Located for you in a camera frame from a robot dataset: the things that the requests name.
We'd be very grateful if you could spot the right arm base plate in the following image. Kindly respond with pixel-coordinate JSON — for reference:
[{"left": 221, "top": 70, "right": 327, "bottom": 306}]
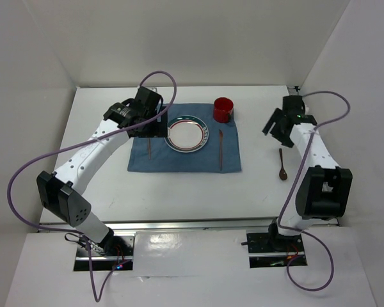
[{"left": 241, "top": 232, "right": 307, "bottom": 269}]

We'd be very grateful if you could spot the white plate green red rim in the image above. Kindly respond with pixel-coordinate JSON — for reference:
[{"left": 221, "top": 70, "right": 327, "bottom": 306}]
[{"left": 164, "top": 115, "right": 209, "bottom": 154}]

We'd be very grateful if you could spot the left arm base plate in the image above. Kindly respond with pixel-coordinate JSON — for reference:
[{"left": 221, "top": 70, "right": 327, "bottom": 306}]
[{"left": 72, "top": 232, "right": 135, "bottom": 272}]

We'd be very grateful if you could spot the aluminium front rail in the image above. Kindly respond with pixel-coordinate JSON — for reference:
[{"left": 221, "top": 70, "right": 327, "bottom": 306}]
[{"left": 38, "top": 217, "right": 339, "bottom": 233}]

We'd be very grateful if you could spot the aluminium right side rail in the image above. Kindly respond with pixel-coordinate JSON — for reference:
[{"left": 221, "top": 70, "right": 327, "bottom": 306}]
[{"left": 287, "top": 86, "right": 301, "bottom": 97}]

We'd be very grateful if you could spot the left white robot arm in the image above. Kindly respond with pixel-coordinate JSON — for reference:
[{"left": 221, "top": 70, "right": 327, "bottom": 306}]
[{"left": 36, "top": 86, "right": 168, "bottom": 255}]

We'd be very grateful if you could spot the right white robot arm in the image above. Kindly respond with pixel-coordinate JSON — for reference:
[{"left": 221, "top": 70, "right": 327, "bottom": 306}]
[{"left": 262, "top": 95, "right": 353, "bottom": 251}]

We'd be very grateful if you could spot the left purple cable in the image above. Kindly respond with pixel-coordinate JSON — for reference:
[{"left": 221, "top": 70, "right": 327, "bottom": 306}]
[{"left": 6, "top": 69, "right": 177, "bottom": 303}]

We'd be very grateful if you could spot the copper knife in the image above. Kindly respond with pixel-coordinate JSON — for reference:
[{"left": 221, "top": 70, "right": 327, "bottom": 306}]
[{"left": 218, "top": 129, "right": 223, "bottom": 171}]

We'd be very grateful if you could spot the aluminium rail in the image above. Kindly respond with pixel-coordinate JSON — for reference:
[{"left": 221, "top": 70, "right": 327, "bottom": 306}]
[
  {"left": 38, "top": 217, "right": 339, "bottom": 233},
  {"left": 287, "top": 86, "right": 301, "bottom": 97}
]

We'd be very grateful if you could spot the blue cloth placemat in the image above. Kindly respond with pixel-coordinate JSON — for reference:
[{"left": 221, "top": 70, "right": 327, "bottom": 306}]
[{"left": 127, "top": 103, "right": 242, "bottom": 173}]

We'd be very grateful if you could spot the red mug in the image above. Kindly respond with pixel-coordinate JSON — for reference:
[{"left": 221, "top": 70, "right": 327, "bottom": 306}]
[{"left": 213, "top": 97, "right": 234, "bottom": 123}]

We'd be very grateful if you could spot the copper fork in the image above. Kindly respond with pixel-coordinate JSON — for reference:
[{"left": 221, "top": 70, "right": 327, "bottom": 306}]
[{"left": 147, "top": 138, "right": 151, "bottom": 160}]

